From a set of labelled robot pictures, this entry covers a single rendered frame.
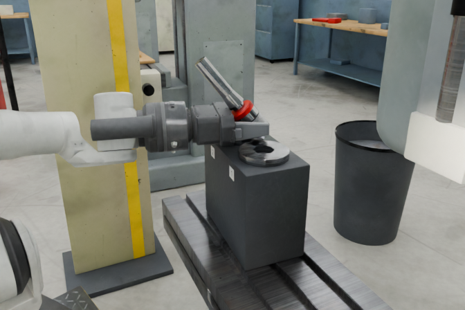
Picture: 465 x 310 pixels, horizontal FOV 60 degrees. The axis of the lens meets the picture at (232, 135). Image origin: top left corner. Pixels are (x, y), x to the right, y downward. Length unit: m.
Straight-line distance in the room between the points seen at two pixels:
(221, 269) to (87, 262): 1.60
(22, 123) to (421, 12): 0.52
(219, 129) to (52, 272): 1.86
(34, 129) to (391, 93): 0.49
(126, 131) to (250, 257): 0.30
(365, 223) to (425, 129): 2.23
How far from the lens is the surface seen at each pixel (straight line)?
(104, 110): 0.70
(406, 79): 0.31
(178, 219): 0.89
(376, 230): 2.50
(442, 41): 0.25
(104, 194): 2.11
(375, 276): 2.35
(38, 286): 0.84
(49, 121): 0.65
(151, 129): 0.65
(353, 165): 2.31
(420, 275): 2.45
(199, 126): 0.68
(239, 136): 0.68
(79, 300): 1.61
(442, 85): 0.24
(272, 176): 0.66
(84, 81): 1.91
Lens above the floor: 1.44
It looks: 21 degrees down
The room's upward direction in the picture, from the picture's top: straight up
